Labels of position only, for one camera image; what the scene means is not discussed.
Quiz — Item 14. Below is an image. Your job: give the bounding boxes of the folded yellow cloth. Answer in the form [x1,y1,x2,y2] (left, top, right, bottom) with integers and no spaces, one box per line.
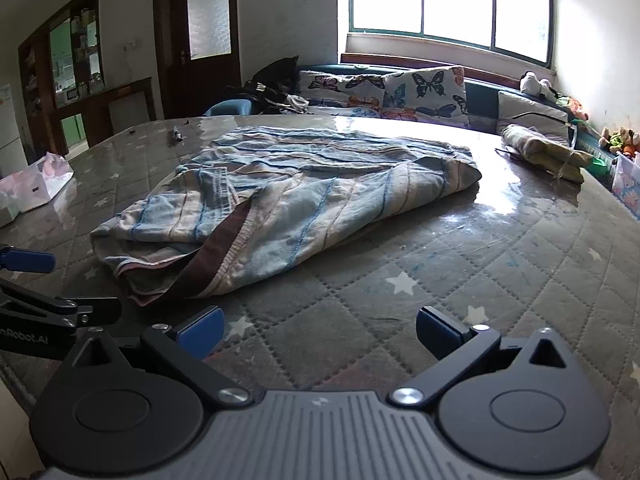
[500,124,596,184]

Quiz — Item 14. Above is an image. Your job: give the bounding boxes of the white box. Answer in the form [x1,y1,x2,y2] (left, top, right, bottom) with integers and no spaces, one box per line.
[0,191,22,229]

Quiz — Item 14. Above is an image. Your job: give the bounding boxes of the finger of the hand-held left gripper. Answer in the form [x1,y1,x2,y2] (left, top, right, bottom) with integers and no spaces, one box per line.
[0,279,122,332]
[0,244,57,274]

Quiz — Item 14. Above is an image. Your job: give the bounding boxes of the pile of plush toys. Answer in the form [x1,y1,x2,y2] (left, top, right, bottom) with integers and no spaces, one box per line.
[565,96,640,160]

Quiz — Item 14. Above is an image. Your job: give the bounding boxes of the black clothes hanger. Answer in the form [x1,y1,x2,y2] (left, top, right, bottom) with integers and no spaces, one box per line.
[495,112,583,181]

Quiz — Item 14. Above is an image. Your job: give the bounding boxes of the white refrigerator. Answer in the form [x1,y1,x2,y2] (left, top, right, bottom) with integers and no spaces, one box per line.
[0,82,29,179]

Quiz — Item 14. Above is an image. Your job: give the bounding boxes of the wooden display cabinet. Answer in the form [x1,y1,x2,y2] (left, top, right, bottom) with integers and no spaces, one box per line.
[18,0,106,157]

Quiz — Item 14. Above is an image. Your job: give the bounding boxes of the teal sofa bench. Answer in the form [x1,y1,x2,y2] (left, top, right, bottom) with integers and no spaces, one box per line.
[299,62,640,173]

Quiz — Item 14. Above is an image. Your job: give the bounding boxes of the dark wooden door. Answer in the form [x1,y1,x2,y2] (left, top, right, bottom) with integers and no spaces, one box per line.
[152,0,243,121]

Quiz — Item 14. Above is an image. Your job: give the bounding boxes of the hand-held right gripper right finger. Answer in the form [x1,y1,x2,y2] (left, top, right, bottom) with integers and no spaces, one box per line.
[387,305,577,408]

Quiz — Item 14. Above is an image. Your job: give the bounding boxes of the translucent storage box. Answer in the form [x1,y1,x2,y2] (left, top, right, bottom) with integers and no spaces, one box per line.
[606,152,640,221]

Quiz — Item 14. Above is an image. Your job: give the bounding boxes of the low wooden cabinet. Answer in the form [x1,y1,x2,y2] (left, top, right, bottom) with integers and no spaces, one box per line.
[85,77,154,147]

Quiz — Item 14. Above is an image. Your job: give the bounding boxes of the grey pillow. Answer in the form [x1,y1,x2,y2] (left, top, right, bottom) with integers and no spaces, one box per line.
[497,90,572,136]

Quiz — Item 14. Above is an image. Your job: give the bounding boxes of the large butterfly print pillow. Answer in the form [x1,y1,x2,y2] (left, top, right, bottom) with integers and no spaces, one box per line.
[382,66,471,126]

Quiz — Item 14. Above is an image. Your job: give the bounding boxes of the green framed window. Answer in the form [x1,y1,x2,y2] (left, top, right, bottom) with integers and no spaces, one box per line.
[337,0,556,68]

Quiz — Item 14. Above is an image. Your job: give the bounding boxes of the blue striped pants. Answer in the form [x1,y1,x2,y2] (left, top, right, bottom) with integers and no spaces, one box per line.
[90,127,483,307]

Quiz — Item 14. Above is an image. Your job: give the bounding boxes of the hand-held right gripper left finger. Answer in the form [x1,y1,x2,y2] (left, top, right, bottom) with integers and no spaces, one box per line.
[60,305,264,409]

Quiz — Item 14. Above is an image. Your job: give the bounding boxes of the white plush toy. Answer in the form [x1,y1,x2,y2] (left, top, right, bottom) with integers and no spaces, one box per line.
[519,71,558,102]

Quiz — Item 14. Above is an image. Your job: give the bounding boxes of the black bag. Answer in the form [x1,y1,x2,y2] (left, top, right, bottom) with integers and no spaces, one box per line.
[243,56,301,112]

